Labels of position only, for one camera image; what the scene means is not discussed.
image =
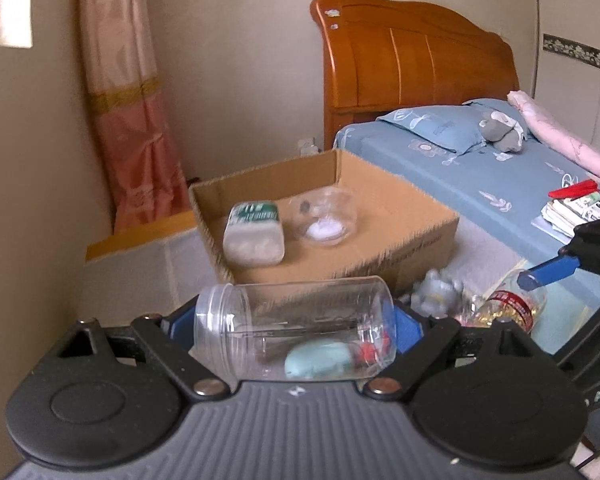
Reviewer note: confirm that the black toy train red wheels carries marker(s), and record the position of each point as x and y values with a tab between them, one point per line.
379	352

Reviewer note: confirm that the blue floral pillow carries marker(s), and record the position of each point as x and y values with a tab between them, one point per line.
453	127

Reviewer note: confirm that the pink rolled blanket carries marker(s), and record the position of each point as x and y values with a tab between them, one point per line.
550	132

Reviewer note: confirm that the clear bottle red label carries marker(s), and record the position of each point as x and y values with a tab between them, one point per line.
520	298

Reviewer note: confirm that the blue floral bed sheet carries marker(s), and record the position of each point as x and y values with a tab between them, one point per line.
500	192

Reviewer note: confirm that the brown cardboard box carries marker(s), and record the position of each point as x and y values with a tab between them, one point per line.
402	232

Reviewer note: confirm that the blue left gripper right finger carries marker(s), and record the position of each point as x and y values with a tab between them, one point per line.
408	330

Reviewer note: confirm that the teal round earbud case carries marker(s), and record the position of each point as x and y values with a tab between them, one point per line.
319	358

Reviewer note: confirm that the grey plush toy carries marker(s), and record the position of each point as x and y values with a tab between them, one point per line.
502	131

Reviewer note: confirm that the pink beige curtain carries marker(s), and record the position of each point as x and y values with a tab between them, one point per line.
144	170

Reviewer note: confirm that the red fabric piece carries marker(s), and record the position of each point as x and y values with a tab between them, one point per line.
574	191

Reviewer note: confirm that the clear cylindrical plastic jar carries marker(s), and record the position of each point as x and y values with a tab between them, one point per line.
244	332

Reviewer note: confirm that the orange wooden headboard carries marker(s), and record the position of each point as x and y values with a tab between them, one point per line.
380	55

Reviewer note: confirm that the white green medical swab box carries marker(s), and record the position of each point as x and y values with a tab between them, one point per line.
254	235

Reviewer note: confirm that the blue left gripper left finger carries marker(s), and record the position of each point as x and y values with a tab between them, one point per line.
179	325

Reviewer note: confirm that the clear square plastic container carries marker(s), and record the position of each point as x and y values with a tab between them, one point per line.
324	216

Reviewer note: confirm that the white wall plug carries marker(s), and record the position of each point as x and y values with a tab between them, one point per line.
308	147

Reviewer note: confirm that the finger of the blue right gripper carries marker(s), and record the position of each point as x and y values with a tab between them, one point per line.
548	272

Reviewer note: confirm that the stack of papers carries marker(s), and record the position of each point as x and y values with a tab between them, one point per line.
560	216

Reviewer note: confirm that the grey cartoon figurine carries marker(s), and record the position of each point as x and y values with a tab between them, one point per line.
438	295

